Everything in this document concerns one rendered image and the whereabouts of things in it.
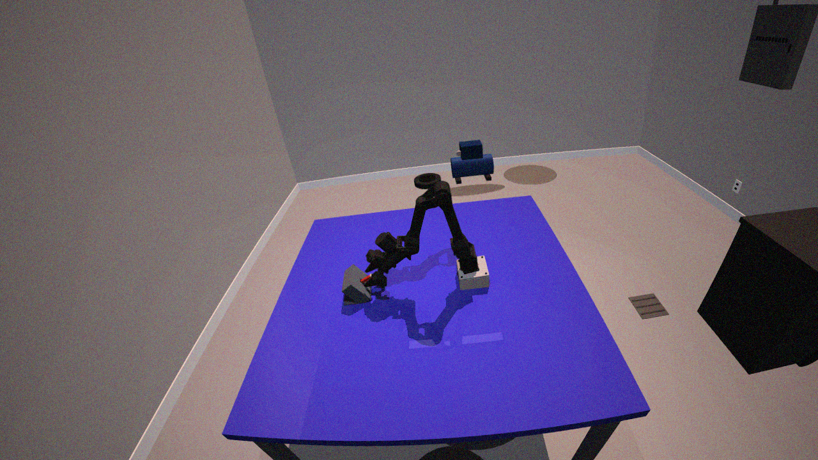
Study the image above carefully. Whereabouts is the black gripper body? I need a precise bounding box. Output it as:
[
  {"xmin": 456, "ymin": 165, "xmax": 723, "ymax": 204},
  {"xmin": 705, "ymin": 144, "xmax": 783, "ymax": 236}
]
[{"xmin": 372, "ymin": 252, "xmax": 397, "ymax": 288}]

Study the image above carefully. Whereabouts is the grey sloped panel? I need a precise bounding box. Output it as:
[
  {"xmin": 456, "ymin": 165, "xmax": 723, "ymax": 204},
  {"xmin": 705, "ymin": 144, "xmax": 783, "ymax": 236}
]
[{"xmin": 341, "ymin": 264, "xmax": 372, "ymax": 305}]

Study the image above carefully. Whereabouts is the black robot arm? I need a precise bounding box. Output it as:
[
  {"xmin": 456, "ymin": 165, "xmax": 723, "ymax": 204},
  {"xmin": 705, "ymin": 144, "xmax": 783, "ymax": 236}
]
[{"xmin": 366, "ymin": 181, "xmax": 479, "ymax": 274}]

